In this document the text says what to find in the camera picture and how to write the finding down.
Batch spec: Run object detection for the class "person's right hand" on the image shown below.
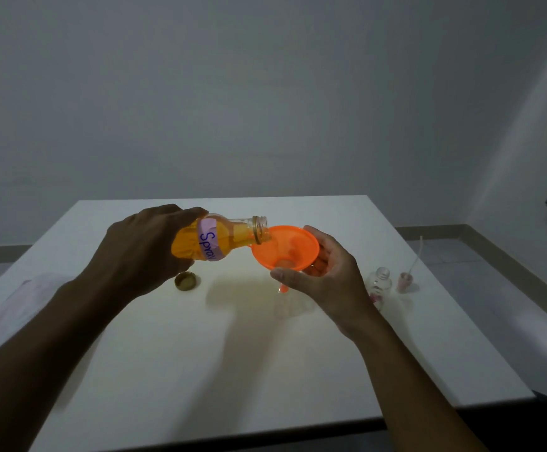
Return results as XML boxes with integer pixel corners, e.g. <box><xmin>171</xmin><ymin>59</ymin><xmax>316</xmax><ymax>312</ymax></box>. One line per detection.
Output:
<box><xmin>270</xmin><ymin>225</ymin><xmax>379</xmax><ymax>340</ymax></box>

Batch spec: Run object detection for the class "person's left hand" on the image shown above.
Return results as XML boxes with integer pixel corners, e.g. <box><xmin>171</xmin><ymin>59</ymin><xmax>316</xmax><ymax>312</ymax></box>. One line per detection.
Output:
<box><xmin>73</xmin><ymin>204</ymin><xmax>208</xmax><ymax>312</ymax></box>

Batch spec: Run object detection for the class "orange plastic funnel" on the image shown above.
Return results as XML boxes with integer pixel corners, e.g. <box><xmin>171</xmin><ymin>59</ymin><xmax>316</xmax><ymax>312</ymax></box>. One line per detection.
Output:
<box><xmin>251</xmin><ymin>225</ymin><xmax>320</xmax><ymax>294</ymax></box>

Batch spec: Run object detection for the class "clear bottle with orange liquid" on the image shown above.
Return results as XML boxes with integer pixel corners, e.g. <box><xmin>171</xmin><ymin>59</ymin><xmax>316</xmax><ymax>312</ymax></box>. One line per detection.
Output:
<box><xmin>171</xmin><ymin>214</ymin><xmax>272</xmax><ymax>262</ymax></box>

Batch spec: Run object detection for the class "person's left forearm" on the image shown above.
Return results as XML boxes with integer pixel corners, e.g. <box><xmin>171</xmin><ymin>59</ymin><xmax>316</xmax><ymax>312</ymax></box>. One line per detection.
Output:
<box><xmin>0</xmin><ymin>277</ymin><xmax>130</xmax><ymax>452</ymax></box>

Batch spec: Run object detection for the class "person's right forearm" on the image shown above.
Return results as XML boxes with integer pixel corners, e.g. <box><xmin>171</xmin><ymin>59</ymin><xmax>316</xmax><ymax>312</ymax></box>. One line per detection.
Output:
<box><xmin>344</xmin><ymin>311</ymin><xmax>491</xmax><ymax>452</ymax></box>

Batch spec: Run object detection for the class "small clear spray bottle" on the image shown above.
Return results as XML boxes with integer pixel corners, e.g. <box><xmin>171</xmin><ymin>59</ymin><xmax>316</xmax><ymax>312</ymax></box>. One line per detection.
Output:
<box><xmin>367</xmin><ymin>267</ymin><xmax>393</xmax><ymax>311</ymax></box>

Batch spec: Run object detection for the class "pink spray pump with tube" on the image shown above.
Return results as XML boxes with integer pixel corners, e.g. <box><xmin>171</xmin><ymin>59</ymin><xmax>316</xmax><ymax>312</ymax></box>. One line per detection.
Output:
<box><xmin>396</xmin><ymin>236</ymin><xmax>424</xmax><ymax>294</ymax></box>

